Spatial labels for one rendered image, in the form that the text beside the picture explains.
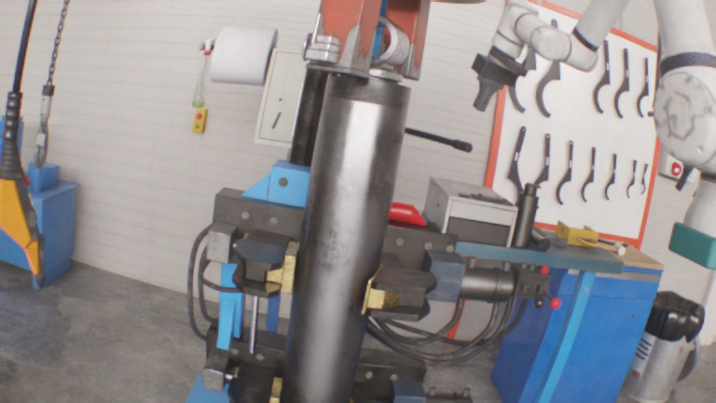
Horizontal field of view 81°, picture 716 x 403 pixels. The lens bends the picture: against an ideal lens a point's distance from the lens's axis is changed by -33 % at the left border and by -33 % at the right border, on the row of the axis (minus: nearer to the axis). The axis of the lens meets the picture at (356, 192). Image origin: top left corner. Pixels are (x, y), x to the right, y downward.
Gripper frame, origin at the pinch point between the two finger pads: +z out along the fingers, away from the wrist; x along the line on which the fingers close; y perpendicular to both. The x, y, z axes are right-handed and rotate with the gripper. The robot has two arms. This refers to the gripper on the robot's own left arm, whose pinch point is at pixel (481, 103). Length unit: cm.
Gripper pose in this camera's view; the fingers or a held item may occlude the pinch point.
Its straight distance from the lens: 154.2
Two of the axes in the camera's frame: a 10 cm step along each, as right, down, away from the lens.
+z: -3.6, 7.9, 5.0
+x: -8.5, -0.7, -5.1
